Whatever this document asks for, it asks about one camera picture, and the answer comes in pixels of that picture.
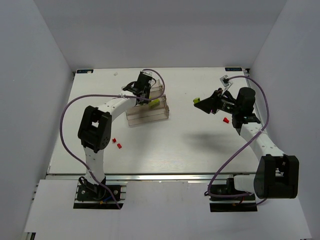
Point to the left blue table label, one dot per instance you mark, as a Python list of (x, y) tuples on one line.
[(84, 71)]

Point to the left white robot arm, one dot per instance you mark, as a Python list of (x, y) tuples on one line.
[(96, 125)]

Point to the clear tiered acrylic container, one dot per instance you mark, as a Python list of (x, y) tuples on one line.
[(142, 114)]

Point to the green 2x4 lego brick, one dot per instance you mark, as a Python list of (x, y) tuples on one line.
[(154, 103)]

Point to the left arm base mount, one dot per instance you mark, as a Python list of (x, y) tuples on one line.
[(90, 196)]

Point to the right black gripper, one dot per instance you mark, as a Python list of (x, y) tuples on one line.
[(216, 101)]

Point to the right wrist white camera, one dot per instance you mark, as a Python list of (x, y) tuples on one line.
[(226, 82)]

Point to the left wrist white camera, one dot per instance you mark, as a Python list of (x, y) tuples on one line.
[(147, 73)]

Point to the wrist white camera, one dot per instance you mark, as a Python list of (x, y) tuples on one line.
[(226, 82), (147, 73)]

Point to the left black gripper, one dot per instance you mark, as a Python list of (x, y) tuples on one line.
[(144, 94)]

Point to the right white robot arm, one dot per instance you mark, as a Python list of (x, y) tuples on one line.
[(277, 174)]

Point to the right blue table label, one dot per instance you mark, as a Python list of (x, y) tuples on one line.
[(233, 69)]

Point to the blue table label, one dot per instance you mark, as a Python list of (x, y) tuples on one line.
[(233, 69), (84, 71)]

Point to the red lego cone piece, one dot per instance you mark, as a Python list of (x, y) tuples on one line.
[(226, 120)]

